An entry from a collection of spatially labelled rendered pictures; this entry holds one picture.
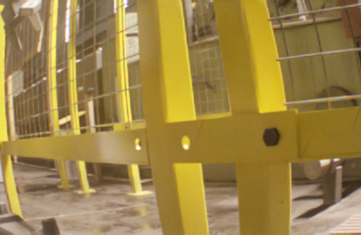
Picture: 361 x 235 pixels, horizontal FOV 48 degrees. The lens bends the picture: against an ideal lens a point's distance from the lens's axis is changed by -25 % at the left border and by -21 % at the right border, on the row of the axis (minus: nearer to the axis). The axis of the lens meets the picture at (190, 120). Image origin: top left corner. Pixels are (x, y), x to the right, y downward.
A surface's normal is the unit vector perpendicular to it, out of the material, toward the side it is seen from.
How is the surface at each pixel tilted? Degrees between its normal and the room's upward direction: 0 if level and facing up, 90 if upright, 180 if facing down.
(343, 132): 90
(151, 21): 90
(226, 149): 90
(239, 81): 90
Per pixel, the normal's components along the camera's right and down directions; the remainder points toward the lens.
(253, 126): -0.76, 0.10
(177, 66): 0.63, -0.07
